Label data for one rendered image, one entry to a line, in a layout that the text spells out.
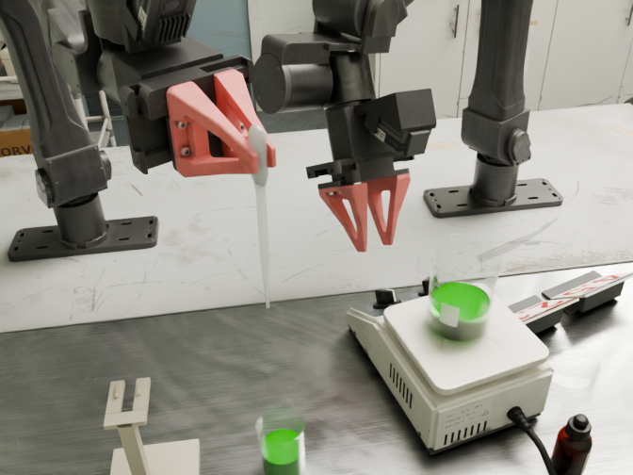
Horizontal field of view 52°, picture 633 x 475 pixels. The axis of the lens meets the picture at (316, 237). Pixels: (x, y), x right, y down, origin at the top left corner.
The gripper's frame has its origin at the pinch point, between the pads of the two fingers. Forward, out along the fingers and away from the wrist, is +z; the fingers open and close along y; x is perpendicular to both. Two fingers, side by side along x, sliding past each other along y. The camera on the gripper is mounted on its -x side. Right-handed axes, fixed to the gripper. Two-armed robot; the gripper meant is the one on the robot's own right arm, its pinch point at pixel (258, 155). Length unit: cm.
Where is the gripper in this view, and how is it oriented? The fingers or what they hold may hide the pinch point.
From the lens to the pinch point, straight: 42.8
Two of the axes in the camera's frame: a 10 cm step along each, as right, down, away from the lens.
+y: 7.9, -3.7, 5.0
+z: 6.2, 4.5, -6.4
